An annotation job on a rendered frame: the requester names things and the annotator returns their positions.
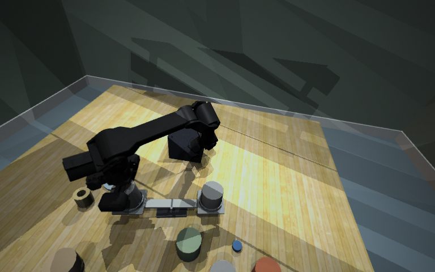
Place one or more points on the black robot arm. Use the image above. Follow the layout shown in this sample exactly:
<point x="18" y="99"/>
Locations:
<point x="109" y="149"/>

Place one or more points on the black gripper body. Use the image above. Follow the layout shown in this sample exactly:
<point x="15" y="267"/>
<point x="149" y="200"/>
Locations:
<point x="117" y="201"/>

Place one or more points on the dark grey balance beam with square pans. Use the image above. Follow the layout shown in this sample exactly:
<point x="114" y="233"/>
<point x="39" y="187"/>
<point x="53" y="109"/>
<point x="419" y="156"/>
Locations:
<point x="170" y="208"/>

